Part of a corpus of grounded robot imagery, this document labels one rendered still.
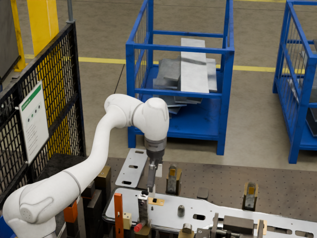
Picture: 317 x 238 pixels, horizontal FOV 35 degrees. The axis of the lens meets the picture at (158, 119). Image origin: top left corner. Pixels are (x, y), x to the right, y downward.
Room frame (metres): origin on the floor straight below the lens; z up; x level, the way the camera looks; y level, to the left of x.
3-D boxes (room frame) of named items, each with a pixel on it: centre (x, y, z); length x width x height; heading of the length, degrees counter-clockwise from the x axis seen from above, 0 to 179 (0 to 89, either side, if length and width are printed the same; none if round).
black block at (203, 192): (1.73, -0.21, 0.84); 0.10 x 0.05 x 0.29; 168
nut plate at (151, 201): (1.64, 0.01, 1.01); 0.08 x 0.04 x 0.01; 78
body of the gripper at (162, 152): (1.64, 0.01, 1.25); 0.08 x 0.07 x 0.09; 168
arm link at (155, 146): (1.64, 0.01, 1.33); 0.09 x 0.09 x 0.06
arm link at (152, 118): (1.64, 0.02, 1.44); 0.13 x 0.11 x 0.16; 54
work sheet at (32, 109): (1.80, 0.54, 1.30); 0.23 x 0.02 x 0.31; 168
